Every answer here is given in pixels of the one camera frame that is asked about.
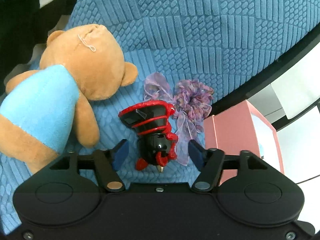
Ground red black toy figure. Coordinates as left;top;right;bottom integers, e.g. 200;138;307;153
118;100;178;172

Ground pink cardboard storage box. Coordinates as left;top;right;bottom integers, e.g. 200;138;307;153
203;100;284;173

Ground purple ribbon scrunchie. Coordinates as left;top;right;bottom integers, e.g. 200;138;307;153
144;72;214;166

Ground brown bear plush blue shirt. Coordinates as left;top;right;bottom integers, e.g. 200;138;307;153
1;24;138;173

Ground white black framed chair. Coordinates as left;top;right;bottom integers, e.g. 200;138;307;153
210;25;319;115

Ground blue quilted bed cover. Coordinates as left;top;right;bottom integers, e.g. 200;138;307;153
1;0;319;234

